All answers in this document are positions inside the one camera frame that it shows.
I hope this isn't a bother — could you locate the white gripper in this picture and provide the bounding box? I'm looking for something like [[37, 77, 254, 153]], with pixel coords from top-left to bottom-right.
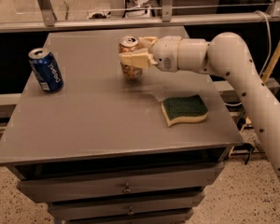
[[119, 36, 181, 72]]

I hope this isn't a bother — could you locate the orange soda can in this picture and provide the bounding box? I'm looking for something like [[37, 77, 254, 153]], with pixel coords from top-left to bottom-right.
[[119, 35, 143, 79]]

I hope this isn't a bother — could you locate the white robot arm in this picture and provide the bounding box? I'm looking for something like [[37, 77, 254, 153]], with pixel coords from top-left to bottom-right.
[[119, 33, 280, 182]]

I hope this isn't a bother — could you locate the blue Pepsi can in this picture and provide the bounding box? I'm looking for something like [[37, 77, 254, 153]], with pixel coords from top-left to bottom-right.
[[28, 48, 63, 92]]

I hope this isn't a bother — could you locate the green and yellow sponge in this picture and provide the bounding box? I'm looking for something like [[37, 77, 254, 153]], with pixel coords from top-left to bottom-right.
[[161, 94, 208, 127]]

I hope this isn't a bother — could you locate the grey drawer cabinet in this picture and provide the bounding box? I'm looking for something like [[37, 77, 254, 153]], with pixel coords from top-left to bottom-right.
[[0, 30, 242, 224]]

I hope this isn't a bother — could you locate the white cable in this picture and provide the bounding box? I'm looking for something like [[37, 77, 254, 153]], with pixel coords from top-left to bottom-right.
[[224, 9, 273, 108]]

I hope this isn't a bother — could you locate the metal guard rail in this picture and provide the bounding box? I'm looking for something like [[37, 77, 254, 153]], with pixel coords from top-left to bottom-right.
[[0, 0, 280, 33]]

